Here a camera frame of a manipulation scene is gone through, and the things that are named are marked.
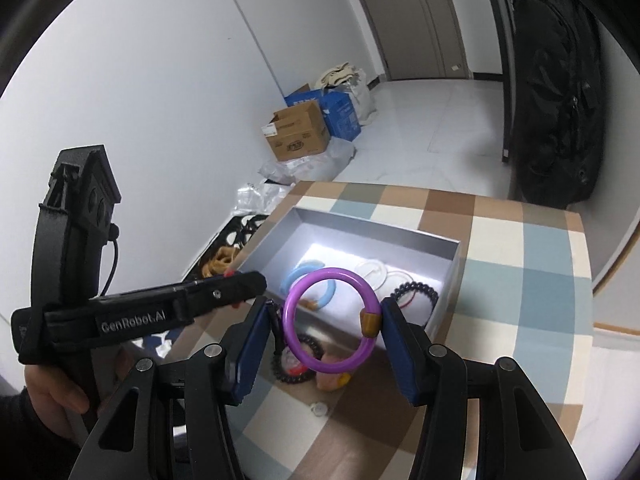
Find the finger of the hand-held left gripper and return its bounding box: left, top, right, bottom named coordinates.
left=175, top=271, right=267, bottom=321

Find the person's left forearm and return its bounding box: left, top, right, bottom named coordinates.
left=0, top=392, right=81, bottom=480

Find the checkered tablecloth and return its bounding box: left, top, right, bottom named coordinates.
left=120, top=180, right=593, bottom=480

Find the translucent white bracelet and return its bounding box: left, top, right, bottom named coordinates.
left=354, top=259, right=389, bottom=292

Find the thin pink bracelet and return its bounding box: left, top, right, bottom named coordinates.
left=384, top=270, right=417, bottom=307

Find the black cable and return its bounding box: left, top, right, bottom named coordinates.
left=97, top=224, right=122, bottom=297

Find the clear plastic packaging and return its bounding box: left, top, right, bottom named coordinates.
left=257, top=137, right=357, bottom=183
left=232, top=180, right=296, bottom=217

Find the white wood-trimmed wardrobe panel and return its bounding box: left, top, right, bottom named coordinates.
left=590, top=110, right=640, bottom=441

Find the white plastic bag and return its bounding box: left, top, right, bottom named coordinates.
left=345, top=77, right=377, bottom=126

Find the black patterned floor mat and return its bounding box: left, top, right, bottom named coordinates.
left=180, top=212, right=273, bottom=286

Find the brown cardboard box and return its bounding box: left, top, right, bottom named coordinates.
left=265, top=100, right=332, bottom=162

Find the yellow rubber band bundle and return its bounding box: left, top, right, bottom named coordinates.
left=202, top=247, right=246, bottom=278

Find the pink pig charm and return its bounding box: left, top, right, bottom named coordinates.
left=317, top=352, right=351, bottom=392

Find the black beaded bracelet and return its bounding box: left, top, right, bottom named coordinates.
left=272, top=332, right=326, bottom=387
left=392, top=282, right=441, bottom=312

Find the grey door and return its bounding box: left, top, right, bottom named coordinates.
left=345, top=0, right=473, bottom=81

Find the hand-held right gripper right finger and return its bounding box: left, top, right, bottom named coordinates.
left=380, top=297, right=576, bottom=480

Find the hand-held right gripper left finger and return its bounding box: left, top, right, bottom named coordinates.
left=70, top=296, right=275, bottom=480

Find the blue bracelet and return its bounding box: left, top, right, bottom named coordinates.
left=285, top=259, right=333, bottom=312

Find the blue cardboard box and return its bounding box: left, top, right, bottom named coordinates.
left=284, top=85, right=323, bottom=108
left=320, top=91, right=362, bottom=141

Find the purple bracelet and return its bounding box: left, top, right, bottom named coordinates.
left=282, top=266, right=383, bottom=387

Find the person's left hand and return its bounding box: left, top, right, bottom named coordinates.
left=24, top=362, right=101, bottom=443

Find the black coat rack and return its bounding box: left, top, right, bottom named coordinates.
left=492, top=0, right=517, bottom=163

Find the black hanging bag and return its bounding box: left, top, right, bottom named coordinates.
left=512, top=0, right=606, bottom=206

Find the grey cardboard box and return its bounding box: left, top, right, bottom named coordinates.
left=234, top=206, right=468, bottom=348

